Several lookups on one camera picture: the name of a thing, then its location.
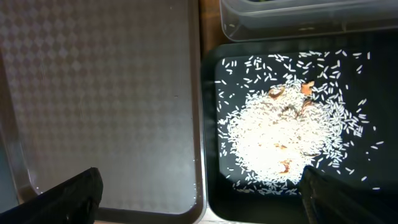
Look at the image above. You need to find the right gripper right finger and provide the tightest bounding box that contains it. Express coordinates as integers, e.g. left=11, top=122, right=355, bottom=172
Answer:
left=299, top=166, right=397, bottom=224

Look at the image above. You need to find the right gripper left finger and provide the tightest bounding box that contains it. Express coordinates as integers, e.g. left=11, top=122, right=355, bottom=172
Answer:
left=1, top=167, right=103, bottom=224

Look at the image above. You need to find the pile of rice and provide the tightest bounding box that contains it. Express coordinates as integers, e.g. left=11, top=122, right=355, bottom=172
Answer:
left=214, top=49, right=377, bottom=195

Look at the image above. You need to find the black tray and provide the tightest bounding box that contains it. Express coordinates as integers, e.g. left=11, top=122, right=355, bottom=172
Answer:
left=201, top=33, right=397, bottom=223

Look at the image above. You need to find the dark brown serving tray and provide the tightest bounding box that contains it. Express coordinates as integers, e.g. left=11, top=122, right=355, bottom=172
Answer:
left=1, top=0, right=206, bottom=223

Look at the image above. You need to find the clear plastic bin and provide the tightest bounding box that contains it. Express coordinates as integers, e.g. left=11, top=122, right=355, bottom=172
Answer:
left=220, top=0, right=397, bottom=42

